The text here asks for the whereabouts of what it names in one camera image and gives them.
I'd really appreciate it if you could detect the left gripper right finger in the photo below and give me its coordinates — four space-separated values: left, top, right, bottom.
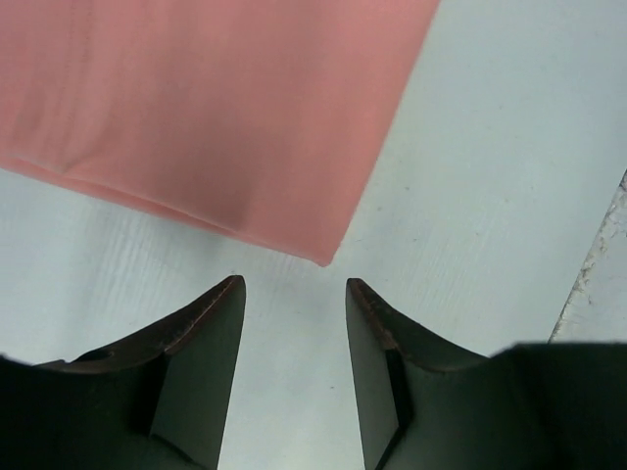
346 278 626 469

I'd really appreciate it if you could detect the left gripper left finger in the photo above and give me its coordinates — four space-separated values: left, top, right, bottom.
1 275 245 469

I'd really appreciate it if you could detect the pink t shirt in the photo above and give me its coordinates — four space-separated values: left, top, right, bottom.
1 1 437 265

